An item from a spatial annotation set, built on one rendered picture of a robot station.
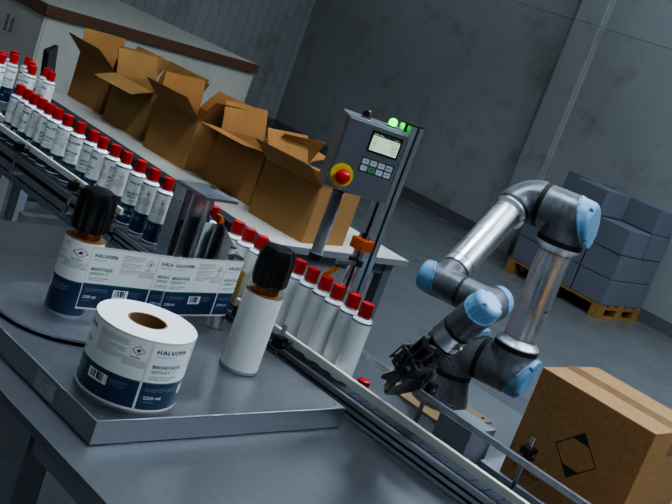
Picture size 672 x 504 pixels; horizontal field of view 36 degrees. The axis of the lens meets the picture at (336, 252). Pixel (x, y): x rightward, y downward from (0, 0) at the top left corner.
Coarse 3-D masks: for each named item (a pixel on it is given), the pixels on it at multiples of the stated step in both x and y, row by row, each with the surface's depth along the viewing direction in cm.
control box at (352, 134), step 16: (352, 112) 261; (336, 128) 264; (352, 128) 256; (368, 128) 257; (384, 128) 257; (336, 144) 258; (352, 144) 257; (336, 160) 258; (352, 160) 258; (384, 160) 259; (320, 176) 265; (352, 176) 259; (368, 176) 260; (352, 192) 261; (368, 192) 261; (384, 192) 262
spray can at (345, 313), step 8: (352, 296) 250; (360, 296) 250; (352, 304) 250; (344, 312) 250; (352, 312) 250; (336, 320) 251; (344, 320) 250; (336, 328) 251; (344, 328) 250; (336, 336) 251; (344, 336) 251; (328, 344) 252; (336, 344) 251; (328, 352) 252; (336, 352) 252; (328, 360) 252; (320, 368) 254
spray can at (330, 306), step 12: (336, 288) 252; (324, 300) 254; (336, 300) 253; (324, 312) 253; (336, 312) 253; (324, 324) 253; (312, 336) 255; (324, 336) 254; (312, 348) 255; (324, 348) 255
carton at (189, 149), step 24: (168, 72) 493; (168, 96) 481; (192, 96) 508; (216, 96) 515; (168, 120) 487; (192, 120) 475; (216, 120) 478; (144, 144) 498; (168, 144) 486; (192, 144) 475; (192, 168) 481
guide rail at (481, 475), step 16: (288, 336) 259; (304, 352) 255; (336, 368) 248; (352, 384) 244; (368, 400) 240; (400, 416) 233; (416, 432) 230; (448, 448) 224; (464, 464) 221; (480, 480) 218; (496, 480) 216; (512, 496) 212
